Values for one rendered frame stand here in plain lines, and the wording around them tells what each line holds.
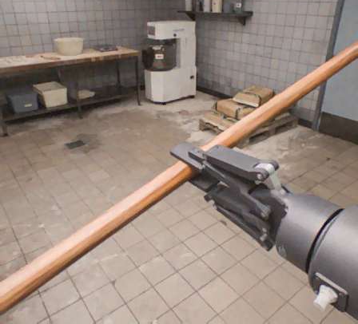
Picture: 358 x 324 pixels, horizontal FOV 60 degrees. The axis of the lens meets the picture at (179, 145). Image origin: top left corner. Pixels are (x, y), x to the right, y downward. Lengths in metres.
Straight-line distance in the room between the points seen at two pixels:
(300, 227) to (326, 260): 0.04
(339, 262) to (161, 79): 5.00
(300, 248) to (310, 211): 0.04
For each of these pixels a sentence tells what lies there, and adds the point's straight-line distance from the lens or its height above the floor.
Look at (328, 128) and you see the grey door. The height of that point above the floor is 0.10.
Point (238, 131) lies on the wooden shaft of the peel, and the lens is 0.49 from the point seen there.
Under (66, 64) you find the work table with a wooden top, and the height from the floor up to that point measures 0.84.
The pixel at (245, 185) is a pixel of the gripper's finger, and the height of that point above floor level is 1.51.
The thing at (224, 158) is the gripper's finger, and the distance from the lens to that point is 0.37.
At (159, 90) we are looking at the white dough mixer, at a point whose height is 0.27.
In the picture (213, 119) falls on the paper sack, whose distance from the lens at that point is 4.12.
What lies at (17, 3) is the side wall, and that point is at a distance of 5.38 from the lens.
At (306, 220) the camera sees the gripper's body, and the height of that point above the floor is 1.52.
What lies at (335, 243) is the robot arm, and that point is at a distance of 0.30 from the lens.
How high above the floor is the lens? 1.71
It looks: 26 degrees down
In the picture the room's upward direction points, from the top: straight up
